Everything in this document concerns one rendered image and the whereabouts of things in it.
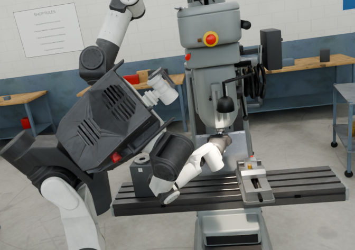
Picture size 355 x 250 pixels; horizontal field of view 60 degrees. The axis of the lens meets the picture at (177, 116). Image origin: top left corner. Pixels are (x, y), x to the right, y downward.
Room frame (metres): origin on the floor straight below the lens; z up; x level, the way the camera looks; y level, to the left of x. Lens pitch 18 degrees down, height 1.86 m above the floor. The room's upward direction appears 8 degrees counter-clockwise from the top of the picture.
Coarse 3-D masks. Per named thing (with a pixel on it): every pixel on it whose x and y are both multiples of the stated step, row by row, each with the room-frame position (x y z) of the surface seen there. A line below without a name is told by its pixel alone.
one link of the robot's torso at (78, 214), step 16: (48, 192) 0.94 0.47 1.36; (64, 192) 0.95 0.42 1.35; (80, 192) 1.08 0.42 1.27; (64, 208) 0.95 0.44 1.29; (80, 208) 0.97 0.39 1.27; (64, 224) 0.97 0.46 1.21; (80, 224) 0.99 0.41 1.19; (96, 224) 1.09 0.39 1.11; (80, 240) 0.99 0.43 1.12; (96, 240) 1.00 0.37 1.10
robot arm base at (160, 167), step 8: (168, 136) 1.03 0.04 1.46; (176, 136) 1.03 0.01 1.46; (184, 136) 1.02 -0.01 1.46; (160, 144) 1.00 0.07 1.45; (192, 144) 1.02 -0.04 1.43; (152, 152) 0.97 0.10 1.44; (160, 152) 0.98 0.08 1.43; (192, 152) 1.02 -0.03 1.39; (152, 160) 0.94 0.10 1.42; (160, 160) 0.93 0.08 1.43; (168, 160) 0.92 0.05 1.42; (152, 168) 0.97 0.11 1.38; (160, 168) 0.93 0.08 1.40; (168, 168) 0.91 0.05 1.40; (176, 168) 0.92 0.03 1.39; (160, 176) 0.95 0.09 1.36; (168, 176) 0.93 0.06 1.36; (176, 176) 0.92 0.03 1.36
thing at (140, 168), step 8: (136, 160) 1.54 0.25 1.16; (144, 160) 1.52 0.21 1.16; (136, 168) 1.49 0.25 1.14; (144, 168) 1.48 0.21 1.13; (136, 176) 1.50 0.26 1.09; (144, 176) 1.49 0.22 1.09; (136, 184) 1.50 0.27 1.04; (144, 184) 1.49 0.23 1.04; (136, 192) 1.50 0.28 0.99; (144, 192) 1.49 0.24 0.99; (152, 192) 1.48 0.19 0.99
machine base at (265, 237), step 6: (264, 222) 2.18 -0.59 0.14; (198, 228) 2.15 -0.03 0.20; (264, 228) 2.04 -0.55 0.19; (198, 234) 2.08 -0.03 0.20; (264, 234) 1.97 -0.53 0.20; (198, 240) 2.00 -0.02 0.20; (264, 240) 1.90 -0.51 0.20; (198, 246) 1.94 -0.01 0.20; (264, 246) 1.84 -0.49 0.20; (270, 246) 1.89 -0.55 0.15
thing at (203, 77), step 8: (232, 64) 1.43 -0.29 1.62; (200, 72) 1.42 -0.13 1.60; (208, 72) 1.41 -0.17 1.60; (216, 72) 1.41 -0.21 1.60; (224, 72) 1.40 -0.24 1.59; (232, 72) 1.42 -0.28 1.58; (200, 80) 1.42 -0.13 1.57; (208, 80) 1.41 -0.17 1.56; (216, 80) 1.41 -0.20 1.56; (224, 80) 1.40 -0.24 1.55; (200, 88) 1.43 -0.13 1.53; (208, 88) 1.41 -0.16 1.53; (232, 88) 1.41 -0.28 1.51; (200, 96) 1.43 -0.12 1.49; (208, 96) 1.41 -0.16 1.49; (232, 96) 1.41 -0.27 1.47; (200, 104) 1.44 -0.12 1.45; (208, 104) 1.41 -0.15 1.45; (200, 112) 1.44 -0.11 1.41; (208, 112) 1.42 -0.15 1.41; (232, 112) 1.41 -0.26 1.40; (208, 120) 1.42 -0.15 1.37; (224, 120) 1.41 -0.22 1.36; (232, 120) 1.41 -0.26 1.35; (216, 128) 1.42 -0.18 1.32
